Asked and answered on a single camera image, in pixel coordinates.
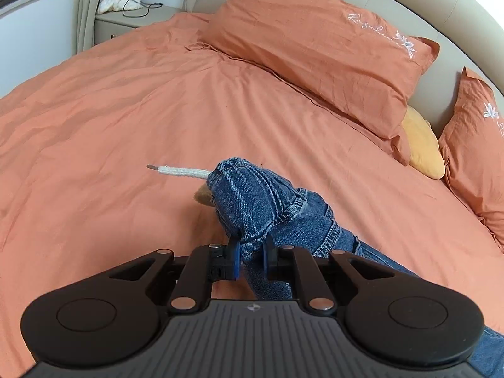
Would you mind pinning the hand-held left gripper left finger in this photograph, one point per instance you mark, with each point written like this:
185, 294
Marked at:
235, 259

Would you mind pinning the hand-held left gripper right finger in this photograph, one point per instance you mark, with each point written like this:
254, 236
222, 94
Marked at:
268, 259

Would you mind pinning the blue denim pants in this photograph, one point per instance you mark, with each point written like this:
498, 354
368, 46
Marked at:
275, 212

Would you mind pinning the light woven belt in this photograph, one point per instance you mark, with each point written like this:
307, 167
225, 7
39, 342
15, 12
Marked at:
181, 171

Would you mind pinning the orange bed cover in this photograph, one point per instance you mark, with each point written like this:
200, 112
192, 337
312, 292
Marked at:
118, 126

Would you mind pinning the yellow cushion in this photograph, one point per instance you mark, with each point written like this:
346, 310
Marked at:
424, 147

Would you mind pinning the large orange pillow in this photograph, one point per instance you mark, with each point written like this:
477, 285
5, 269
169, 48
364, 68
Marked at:
315, 51

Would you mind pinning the beige nightstand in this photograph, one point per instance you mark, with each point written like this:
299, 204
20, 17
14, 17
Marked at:
126, 23

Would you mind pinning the beige curtain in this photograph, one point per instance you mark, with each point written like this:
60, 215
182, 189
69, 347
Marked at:
92, 4

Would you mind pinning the beige padded headboard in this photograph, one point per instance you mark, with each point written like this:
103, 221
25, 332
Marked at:
445, 23

